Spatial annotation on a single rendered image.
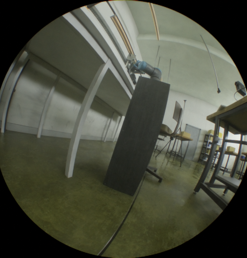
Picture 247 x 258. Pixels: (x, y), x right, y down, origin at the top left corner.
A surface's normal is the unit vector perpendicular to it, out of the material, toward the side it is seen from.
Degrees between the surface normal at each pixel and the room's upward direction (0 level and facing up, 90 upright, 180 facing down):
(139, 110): 90
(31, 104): 90
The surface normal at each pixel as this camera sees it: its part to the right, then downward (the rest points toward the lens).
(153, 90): -0.19, -0.09
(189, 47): -0.32, 0.95
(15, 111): 0.88, 0.29
